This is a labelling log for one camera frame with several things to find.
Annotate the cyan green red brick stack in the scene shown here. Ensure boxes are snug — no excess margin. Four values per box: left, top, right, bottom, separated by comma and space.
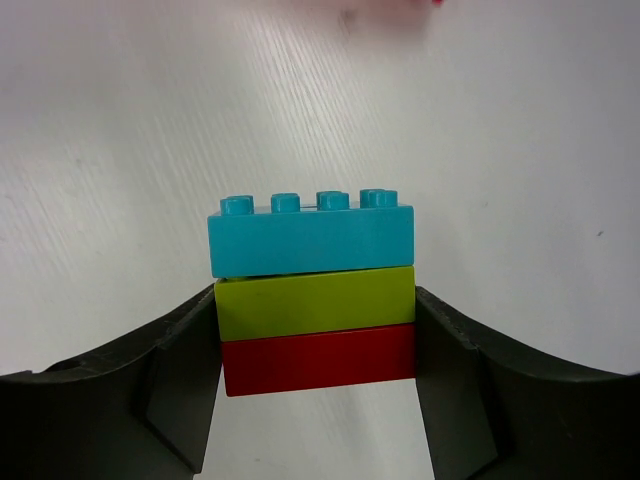
208, 189, 415, 397

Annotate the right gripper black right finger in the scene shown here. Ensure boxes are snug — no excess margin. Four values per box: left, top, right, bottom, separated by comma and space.
415, 287, 639, 479

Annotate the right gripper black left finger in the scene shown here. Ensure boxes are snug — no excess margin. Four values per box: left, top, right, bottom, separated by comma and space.
1, 288, 221, 479

